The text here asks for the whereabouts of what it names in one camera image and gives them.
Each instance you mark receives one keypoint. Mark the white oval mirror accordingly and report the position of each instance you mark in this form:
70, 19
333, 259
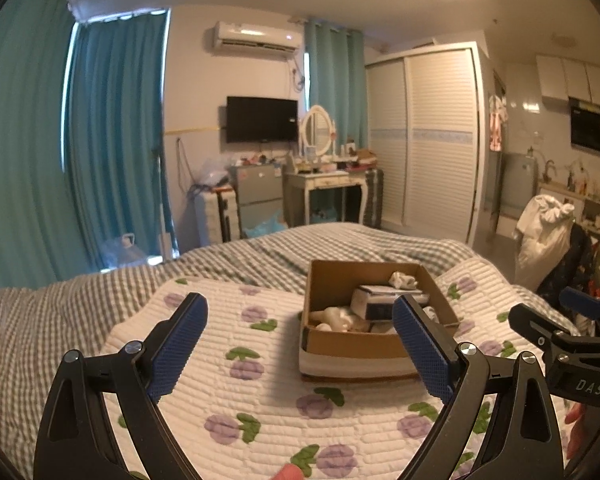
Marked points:
316, 127

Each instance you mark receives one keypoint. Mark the hanging pink clothes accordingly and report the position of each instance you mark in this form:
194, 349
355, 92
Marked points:
497, 125

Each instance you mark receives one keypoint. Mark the white dressing table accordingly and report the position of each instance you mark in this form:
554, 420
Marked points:
320, 180

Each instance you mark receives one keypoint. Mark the white soft cloth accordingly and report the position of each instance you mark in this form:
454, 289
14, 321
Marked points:
337, 319

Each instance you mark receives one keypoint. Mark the brown cardboard box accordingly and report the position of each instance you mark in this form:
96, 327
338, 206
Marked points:
340, 352

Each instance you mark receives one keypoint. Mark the blue plastic bag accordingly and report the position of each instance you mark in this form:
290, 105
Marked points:
265, 224

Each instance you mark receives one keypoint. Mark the clear plastic bag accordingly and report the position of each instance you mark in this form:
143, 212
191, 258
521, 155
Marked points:
212, 172

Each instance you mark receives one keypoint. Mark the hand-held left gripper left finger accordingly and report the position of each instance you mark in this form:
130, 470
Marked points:
177, 350

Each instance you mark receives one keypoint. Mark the grey mini fridge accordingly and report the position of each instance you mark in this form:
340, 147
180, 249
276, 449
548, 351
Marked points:
257, 190

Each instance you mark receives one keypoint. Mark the black wall television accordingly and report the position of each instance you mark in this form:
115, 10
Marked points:
261, 119

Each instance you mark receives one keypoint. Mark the white louvred wardrobe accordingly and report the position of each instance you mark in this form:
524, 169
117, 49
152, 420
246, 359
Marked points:
430, 145

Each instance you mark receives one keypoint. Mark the white floral quilt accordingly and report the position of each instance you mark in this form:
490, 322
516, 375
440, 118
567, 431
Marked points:
260, 360

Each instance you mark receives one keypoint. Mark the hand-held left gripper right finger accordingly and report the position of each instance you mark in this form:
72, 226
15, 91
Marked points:
425, 355

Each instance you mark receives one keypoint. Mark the small cardboard box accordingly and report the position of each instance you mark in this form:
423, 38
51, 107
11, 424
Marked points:
366, 156

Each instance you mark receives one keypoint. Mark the dark suitcase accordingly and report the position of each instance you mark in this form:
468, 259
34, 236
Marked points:
374, 195

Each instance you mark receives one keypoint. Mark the white air conditioner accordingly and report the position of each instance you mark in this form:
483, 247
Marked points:
257, 37

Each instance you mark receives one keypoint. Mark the teal window curtain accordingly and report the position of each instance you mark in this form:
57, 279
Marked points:
115, 135

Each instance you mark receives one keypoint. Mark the narrow teal curtain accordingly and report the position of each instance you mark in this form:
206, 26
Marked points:
335, 85

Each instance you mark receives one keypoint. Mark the white wall cabinets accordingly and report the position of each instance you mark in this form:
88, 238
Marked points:
572, 80

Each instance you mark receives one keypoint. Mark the white sock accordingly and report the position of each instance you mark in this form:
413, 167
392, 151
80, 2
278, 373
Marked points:
402, 280

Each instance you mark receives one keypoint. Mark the clear water jug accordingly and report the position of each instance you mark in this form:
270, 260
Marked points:
124, 252

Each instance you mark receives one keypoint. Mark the grey checked bed sheet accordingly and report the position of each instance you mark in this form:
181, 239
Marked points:
80, 310

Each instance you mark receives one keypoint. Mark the person's right hand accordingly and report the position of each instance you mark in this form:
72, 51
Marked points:
575, 430

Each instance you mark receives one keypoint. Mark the wide teal curtain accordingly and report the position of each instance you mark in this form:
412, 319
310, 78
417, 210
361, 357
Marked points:
20, 160

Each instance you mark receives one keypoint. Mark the person's left hand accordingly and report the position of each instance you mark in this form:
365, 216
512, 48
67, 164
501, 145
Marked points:
287, 473

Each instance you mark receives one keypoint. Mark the black range hood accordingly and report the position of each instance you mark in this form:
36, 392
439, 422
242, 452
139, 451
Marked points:
590, 127

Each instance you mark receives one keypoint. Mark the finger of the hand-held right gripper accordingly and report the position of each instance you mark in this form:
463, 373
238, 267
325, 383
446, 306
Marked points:
535, 320
582, 302

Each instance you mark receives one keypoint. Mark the white suitcase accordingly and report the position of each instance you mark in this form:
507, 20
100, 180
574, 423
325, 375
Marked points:
215, 215

